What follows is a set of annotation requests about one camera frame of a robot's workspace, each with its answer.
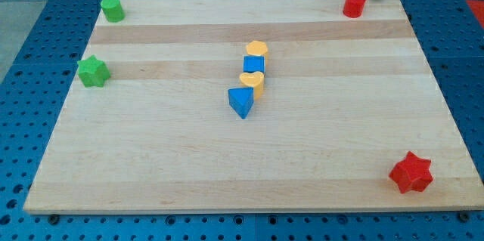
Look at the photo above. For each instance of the red cylinder block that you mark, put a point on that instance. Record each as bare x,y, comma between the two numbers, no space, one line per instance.
353,8

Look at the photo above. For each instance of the yellow hexagon block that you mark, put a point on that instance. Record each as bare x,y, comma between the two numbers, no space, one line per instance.
257,48

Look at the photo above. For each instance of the blue triangle block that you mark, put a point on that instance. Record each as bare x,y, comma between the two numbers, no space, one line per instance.
241,100

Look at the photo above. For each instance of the wooden board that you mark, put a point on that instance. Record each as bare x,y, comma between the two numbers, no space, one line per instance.
344,100

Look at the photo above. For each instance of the yellow heart block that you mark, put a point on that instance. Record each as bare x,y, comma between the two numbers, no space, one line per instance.
254,80

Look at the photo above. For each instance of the blue cube block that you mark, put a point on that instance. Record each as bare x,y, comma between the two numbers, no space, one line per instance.
253,64

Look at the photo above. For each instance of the green star block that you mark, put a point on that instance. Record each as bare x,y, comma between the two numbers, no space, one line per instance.
93,72

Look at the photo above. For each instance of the green cylinder block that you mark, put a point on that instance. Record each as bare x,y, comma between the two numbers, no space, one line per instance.
113,10

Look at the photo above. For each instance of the red star block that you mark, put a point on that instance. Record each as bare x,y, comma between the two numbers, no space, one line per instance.
412,173

